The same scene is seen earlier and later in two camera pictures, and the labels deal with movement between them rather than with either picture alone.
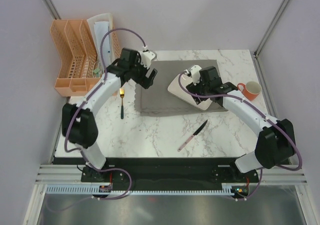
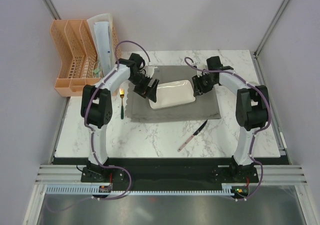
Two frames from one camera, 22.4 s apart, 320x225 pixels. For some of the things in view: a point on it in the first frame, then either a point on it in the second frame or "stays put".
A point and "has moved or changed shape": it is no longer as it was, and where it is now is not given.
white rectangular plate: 175,89 has moved or changed shape
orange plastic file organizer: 75,46 stays put
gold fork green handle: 122,94 stays put
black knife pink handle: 191,137 stays put
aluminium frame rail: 61,174 stays put
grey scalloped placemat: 156,98 has moved or changed shape
